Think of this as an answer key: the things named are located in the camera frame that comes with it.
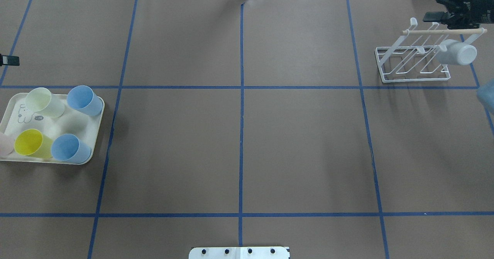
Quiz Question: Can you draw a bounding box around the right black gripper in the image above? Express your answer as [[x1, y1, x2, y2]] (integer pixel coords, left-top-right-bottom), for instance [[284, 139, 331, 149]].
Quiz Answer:
[[423, 0, 494, 30]]

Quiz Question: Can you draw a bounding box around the pale green plastic cup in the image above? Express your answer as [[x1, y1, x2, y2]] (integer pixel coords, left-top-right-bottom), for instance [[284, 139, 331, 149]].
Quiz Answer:
[[25, 87, 65, 118]]

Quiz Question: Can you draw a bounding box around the white ikea cup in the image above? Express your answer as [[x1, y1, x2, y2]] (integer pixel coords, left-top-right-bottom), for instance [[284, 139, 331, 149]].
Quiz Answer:
[[435, 39, 477, 66]]

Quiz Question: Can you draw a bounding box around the blue cup far corner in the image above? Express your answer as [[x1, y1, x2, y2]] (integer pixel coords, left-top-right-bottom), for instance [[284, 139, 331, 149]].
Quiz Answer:
[[67, 85, 103, 116]]

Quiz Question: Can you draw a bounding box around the pink plastic cup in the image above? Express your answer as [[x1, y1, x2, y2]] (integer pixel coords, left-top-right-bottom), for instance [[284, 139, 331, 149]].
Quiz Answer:
[[0, 132, 15, 157]]

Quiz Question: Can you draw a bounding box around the yellow plastic cup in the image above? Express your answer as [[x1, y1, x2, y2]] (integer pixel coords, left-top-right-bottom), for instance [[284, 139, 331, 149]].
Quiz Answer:
[[14, 129, 53, 159]]

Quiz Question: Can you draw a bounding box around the blue cup near base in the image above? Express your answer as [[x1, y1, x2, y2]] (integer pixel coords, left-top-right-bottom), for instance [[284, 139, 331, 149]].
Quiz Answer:
[[51, 134, 91, 164]]

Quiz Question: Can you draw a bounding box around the cream plastic tray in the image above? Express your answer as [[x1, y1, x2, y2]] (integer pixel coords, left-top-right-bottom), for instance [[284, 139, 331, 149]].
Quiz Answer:
[[0, 93, 105, 165]]

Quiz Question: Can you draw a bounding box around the white wire cup rack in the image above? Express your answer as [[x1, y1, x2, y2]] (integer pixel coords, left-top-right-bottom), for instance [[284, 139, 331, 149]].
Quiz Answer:
[[374, 17, 487, 83]]

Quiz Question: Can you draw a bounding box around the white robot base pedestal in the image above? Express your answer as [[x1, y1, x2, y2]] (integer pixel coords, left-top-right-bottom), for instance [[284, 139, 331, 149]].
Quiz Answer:
[[188, 246, 291, 259]]

